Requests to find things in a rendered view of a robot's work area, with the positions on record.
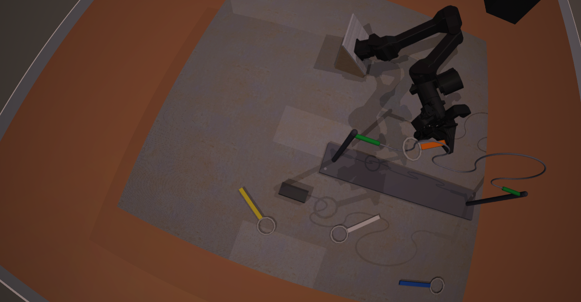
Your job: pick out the dark blue handle with grey loop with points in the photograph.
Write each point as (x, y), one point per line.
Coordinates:
(420, 284)

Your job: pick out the yellow handle with grey loop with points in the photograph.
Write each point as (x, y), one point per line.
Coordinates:
(242, 191)

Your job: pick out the orange handle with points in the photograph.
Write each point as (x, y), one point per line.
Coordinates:
(421, 147)

